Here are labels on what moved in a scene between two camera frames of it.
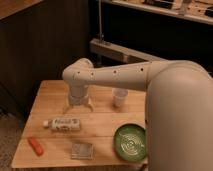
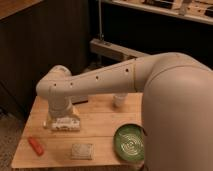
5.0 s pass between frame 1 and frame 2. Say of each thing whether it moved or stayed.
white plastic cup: stayed
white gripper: moved
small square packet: stayed
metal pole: stayed
